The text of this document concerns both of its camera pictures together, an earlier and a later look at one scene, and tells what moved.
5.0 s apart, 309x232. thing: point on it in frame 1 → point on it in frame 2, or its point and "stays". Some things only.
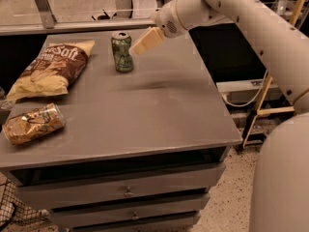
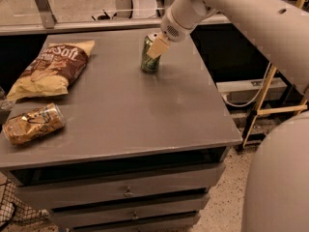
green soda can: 121,43 → 149,64
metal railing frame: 51,23 stays
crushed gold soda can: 23,128 stays
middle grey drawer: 126,211 stays
